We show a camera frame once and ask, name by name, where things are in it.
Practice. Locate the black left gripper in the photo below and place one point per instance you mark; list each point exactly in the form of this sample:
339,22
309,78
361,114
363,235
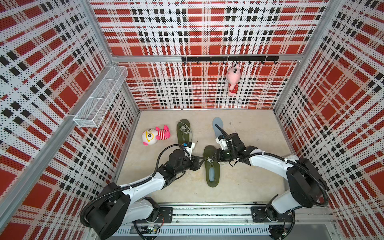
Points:
194,164

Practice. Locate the black hook rail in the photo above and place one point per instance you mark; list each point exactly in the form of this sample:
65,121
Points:
261,59

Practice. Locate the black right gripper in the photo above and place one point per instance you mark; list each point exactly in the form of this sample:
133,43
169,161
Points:
219,157

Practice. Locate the green shoe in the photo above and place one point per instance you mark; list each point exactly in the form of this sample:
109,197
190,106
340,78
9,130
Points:
184,132
212,167

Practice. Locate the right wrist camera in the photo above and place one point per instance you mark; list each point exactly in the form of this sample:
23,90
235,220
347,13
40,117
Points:
222,142

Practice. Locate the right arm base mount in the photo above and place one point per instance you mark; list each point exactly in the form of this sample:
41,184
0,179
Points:
264,214

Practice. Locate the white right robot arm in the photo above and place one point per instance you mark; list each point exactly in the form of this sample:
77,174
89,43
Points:
306,186

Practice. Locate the pink hanging plush toy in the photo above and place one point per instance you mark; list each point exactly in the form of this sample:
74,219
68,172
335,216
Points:
233,77

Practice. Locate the white penguin plush toy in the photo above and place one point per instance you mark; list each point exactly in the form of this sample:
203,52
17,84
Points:
152,136

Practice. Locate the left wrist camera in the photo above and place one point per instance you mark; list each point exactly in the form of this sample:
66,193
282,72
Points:
189,146

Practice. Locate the white wire mesh basket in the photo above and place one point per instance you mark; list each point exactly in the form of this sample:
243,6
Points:
96,106

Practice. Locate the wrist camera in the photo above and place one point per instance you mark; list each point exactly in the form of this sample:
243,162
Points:
189,146
222,142

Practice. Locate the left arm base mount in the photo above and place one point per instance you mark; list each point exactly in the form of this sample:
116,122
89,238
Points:
162,215

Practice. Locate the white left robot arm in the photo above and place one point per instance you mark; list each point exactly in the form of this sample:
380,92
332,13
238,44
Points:
117,205

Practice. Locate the light blue insole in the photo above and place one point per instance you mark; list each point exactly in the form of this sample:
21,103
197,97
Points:
217,126

